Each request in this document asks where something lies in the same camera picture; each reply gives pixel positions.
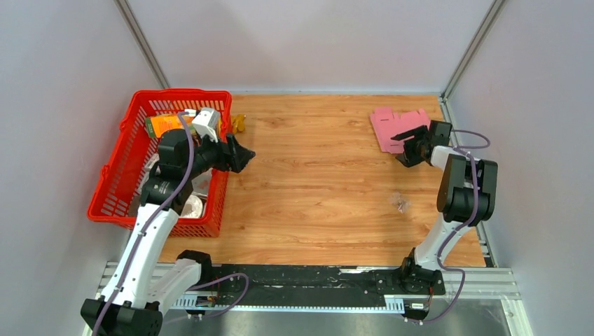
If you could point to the orange green sponge pack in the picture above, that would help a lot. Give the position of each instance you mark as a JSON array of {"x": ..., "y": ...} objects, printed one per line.
[{"x": 157, "y": 125}]

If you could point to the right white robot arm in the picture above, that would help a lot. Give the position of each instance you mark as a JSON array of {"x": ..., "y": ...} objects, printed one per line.
[{"x": 466, "y": 197}]

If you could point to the white tape roll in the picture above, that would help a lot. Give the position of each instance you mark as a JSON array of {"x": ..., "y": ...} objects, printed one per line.
[{"x": 193, "y": 208}]

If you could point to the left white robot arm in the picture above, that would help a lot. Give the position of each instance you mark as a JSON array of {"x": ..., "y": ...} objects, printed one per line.
[{"x": 130, "y": 304}]

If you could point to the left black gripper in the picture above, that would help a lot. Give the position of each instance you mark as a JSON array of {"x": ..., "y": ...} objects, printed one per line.
[{"x": 230, "y": 155}]

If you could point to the pink paper box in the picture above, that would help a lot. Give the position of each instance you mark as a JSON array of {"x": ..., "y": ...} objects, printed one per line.
[{"x": 388, "y": 123}]

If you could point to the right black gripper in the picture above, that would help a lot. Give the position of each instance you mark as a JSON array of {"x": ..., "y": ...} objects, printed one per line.
[{"x": 408, "y": 158}]

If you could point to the red plastic basket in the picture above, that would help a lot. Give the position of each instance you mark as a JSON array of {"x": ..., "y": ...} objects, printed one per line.
[{"x": 121, "y": 178}]

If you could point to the aluminium frame rail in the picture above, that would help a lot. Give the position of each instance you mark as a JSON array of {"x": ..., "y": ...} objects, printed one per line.
[{"x": 479, "y": 283}]

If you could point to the yellow banana toy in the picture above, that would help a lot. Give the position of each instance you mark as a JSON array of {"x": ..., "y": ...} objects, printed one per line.
[{"x": 238, "y": 123}]

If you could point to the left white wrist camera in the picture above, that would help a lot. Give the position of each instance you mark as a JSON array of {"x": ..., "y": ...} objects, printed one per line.
[{"x": 204, "y": 122}]

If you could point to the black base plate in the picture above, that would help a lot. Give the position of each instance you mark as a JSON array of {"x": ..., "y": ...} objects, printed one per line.
[{"x": 310, "y": 285}]

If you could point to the clear plastic wrapper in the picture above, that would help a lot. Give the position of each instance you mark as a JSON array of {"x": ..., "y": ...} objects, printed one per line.
[{"x": 400, "y": 202}]

